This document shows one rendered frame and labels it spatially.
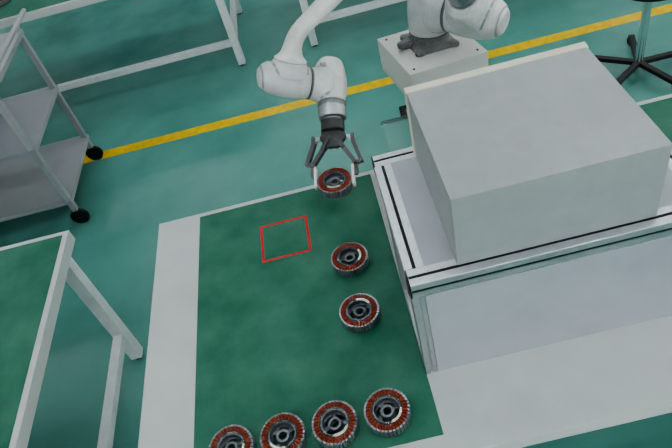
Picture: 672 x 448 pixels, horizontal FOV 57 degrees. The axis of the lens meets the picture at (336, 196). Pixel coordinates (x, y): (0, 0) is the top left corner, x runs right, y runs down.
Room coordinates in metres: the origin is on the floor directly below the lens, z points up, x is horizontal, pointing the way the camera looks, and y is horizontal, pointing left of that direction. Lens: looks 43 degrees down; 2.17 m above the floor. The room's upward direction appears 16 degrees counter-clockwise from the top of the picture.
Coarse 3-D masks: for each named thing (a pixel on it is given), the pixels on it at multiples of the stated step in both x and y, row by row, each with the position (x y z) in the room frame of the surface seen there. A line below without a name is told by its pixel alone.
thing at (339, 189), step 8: (336, 168) 1.46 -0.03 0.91; (344, 168) 1.45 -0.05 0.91; (320, 176) 1.44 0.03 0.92; (328, 176) 1.44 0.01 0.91; (336, 176) 1.44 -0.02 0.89; (344, 176) 1.41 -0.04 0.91; (320, 184) 1.40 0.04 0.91; (328, 184) 1.42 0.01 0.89; (336, 184) 1.40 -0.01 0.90; (344, 184) 1.37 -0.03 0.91; (320, 192) 1.39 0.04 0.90; (328, 192) 1.36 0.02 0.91; (336, 192) 1.36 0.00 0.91; (344, 192) 1.36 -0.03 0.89
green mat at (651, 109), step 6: (654, 102) 1.51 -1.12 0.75; (660, 102) 1.50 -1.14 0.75; (666, 102) 1.50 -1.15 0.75; (642, 108) 1.50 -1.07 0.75; (648, 108) 1.49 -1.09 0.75; (654, 108) 1.48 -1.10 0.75; (660, 108) 1.48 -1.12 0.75; (666, 108) 1.47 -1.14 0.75; (648, 114) 1.47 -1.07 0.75; (654, 114) 1.46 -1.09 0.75; (660, 114) 1.45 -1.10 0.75; (666, 114) 1.44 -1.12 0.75; (654, 120) 1.43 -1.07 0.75; (660, 120) 1.42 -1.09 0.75; (666, 120) 1.41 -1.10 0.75; (660, 126) 1.40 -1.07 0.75; (666, 126) 1.39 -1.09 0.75; (666, 132) 1.36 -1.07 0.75
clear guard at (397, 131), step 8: (392, 120) 1.42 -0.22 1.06; (400, 120) 1.41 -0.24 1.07; (384, 128) 1.39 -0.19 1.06; (392, 128) 1.38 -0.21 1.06; (400, 128) 1.37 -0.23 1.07; (408, 128) 1.36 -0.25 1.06; (392, 136) 1.35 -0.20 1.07; (400, 136) 1.34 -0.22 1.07; (408, 136) 1.33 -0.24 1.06; (392, 144) 1.31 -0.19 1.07; (400, 144) 1.30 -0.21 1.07; (408, 144) 1.29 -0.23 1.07
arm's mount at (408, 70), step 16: (400, 32) 2.22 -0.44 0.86; (384, 48) 2.13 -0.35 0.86; (448, 48) 2.02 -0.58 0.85; (464, 48) 1.99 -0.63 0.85; (480, 48) 1.97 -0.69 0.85; (384, 64) 2.17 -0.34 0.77; (400, 64) 1.98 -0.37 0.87; (416, 64) 1.96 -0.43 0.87; (432, 64) 1.93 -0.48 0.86; (448, 64) 1.92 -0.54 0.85; (464, 64) 1.92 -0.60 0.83; (480, 64) 1.93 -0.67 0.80; (400, 80) 2.01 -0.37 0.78; (416, 80) 1.89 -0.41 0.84; (432, 80) 1.90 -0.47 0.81
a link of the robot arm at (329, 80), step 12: (324, 60) 1.72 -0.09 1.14; (336, 60) 1.71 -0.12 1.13; (312, 72) 1.66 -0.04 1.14; (324, 72) 1.67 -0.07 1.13; (336, 72) 1.67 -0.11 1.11; (312, 84) 1.63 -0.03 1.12; (324, 84) 1.63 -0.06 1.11; (336, 84) 1.64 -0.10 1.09; (312, 96) 1.63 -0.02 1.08; (324, 96) 1.62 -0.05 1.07; (336, 96) 1.61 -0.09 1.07
